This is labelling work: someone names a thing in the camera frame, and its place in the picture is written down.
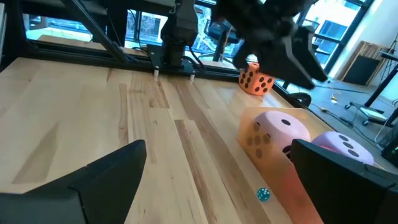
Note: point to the black curved clamp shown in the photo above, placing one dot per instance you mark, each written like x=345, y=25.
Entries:
x=300, y=99

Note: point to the large purple foam die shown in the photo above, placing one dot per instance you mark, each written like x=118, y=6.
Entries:
x=342, y=144

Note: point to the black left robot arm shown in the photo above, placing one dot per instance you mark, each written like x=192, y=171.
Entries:
x=180, y=28

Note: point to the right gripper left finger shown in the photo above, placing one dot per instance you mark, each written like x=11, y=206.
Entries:
x=77, y=202

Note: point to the small blue die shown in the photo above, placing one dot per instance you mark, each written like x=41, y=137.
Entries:
x=263, y=194

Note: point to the large orange foam die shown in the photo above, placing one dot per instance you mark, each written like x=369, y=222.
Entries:
x=256, y=82

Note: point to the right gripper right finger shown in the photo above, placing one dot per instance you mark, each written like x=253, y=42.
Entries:
x=351, y=193

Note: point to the large pink foam die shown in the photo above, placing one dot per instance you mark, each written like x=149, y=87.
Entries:
x=283, y=127

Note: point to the stack of wooden boards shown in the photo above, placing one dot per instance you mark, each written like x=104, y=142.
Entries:
x=370, y=48

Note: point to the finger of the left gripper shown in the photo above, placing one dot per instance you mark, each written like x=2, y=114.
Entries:
x=295, y=62
x=244, y=56

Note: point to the orange translucent plastic bin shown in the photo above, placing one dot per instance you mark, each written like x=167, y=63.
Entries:
x=273, y=174

